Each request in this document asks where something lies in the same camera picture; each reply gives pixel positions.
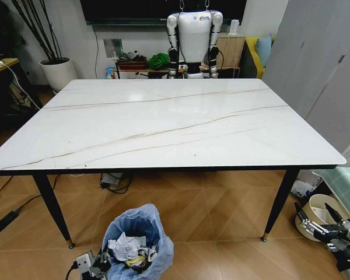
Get crumpled white paper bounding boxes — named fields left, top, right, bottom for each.
left=108, top=231, right=148, bottom=262

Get black floor cable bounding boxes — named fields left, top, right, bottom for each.
left=0, top=194, right=45, bottom=235

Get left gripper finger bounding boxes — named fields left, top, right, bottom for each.
left=97, top=249, right=113, bottom=265

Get black television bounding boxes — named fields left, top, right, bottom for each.
left=79, top=0, right=248, bottom=26

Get cream round bin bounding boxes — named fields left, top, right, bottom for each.
left=294, top=193, right=350, bottom=240

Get white humidifier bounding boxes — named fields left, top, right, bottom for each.
left=229, top=19, right=240, bottom=37

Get grey power strip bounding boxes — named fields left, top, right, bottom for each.
left=100, top=173, right=125, bottom=188

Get white plant pot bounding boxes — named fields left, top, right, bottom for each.
left=39, top=57, right=78, bottom=92

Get wooden desk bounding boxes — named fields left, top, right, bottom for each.
left=0, top=57, right=44, bottom=138

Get black power adapter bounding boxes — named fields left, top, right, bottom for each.
left=0, top=211, right=20, bottom=233

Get yellow sofa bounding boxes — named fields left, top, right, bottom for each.
left=241, top=36, right=277, bottom=79

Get white cable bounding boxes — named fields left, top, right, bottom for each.
left=0, top=60, right=40, bottom=109

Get dark plant stems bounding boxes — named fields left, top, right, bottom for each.
left=10, top=0, right=64, bottom=62

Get yellow peel scrap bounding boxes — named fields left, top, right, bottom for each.
left=124, top=255, right=147, bottom=268

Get white humanoid robot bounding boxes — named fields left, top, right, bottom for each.
left=165, top=9, right=223, bottom=80

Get green cloth bundle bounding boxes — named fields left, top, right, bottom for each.
left=146, top=53, right=170, bottom=70

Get dark crumpled wrapper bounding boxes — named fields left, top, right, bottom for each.
left=138, top=246, right=159, bottom=263

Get crumpled white plastic bag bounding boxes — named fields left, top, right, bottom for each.
left=289, top=178, right=318, bottom=200

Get light wooden cabinet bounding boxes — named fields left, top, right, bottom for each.
left=218, top=34, right=246, bottom=71

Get silver wall plate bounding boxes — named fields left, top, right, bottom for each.
left=103, top=38, right=124, bottom=59

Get green checked bedding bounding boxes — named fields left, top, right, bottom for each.
left=311, top=166, right=350, bottom=225

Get grey wardrobe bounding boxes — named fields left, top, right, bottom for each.
left=262, top=0, right=350, bottom=155

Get trash bin with blue bag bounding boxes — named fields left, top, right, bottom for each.
left=101, top=203, right=175, bottom=280

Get blue cushion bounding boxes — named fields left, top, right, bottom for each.
left=255, top=34, right=274, bottom=67

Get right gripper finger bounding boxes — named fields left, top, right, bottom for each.
left=293, top=201, right=321, bottom=237
left=324, top=202, right=350, bottom=235

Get black tapered table leg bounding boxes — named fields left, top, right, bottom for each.
left=31, top=173, right=76, bottom=249
left=260, top=169, right=300, bottom=243

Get low wooden shelf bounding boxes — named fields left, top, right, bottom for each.
left=114, top=58, right=151, bottom=79

